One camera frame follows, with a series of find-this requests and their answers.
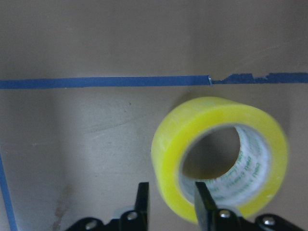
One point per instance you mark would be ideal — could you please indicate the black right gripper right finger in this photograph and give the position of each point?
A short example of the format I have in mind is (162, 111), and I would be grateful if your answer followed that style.
(204, 206)

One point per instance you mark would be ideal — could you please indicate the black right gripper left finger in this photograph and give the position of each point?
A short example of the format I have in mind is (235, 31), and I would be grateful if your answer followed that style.
(142, 206)

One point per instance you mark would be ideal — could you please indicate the yellow packing tape roll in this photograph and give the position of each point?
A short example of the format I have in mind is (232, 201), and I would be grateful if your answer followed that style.
(240, 152)

